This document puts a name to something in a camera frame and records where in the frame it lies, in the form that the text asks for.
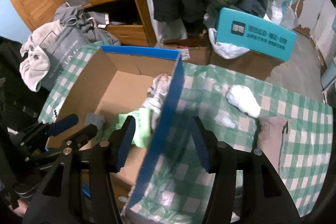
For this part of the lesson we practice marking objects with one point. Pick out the white plastic bag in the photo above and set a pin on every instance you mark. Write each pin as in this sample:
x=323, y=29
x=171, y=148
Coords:
x=225, y=50

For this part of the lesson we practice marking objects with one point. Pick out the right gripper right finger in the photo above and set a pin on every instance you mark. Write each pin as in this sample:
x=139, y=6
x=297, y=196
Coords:
x=265, y=198

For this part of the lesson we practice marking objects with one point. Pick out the blue cardboard box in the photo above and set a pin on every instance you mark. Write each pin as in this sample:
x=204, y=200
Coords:
x=115, y=81

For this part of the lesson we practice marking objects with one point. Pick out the grey sock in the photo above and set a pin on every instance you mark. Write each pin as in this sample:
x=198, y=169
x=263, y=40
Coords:
x=95, y=119

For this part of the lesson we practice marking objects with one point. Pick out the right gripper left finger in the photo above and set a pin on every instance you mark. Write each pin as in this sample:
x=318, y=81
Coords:
x=58, y=198

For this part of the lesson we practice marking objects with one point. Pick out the light green cloth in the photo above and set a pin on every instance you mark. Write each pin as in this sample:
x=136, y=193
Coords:
x=143, y=130

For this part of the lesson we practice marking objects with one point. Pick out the brown cardboard box floor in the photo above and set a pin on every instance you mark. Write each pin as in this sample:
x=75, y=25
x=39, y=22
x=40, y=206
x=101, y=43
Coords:
x=253, y=64

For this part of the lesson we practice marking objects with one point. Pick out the small white tissue piece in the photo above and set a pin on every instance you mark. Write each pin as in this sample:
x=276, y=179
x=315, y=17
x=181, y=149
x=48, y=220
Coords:
x=223, y=118

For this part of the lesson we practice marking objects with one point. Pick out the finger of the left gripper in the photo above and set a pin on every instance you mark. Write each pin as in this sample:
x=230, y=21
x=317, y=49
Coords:
x=38, y=133
x=75, y=141

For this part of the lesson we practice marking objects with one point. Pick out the green checkered tablecloth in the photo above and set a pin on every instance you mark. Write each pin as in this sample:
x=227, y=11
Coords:
x=180, y=187

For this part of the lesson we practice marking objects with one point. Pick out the grey clothes pile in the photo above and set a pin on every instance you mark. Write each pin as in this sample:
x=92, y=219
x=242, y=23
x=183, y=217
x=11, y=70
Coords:
x=91, y=24

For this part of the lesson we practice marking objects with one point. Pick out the white patterned cloth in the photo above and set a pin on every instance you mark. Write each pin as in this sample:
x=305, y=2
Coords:
x=156, y=94

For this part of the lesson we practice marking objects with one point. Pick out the grey paper shopping bag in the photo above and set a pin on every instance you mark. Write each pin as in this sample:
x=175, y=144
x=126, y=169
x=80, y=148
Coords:
x=60, y=49

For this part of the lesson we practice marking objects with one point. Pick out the grey-brown knit sleeve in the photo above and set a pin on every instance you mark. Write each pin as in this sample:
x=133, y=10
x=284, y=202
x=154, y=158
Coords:
x=270, y=138

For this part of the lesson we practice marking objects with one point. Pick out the teal shoe box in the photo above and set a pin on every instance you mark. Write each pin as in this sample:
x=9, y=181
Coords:
x=257, y=34

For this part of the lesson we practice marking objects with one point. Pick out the person's left hand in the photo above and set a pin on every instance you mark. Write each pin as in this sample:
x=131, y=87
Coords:
x=21, y=209

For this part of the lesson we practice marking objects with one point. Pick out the pale pink towel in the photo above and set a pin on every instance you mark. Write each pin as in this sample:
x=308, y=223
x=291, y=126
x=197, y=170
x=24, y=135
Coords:
x=36, y=63

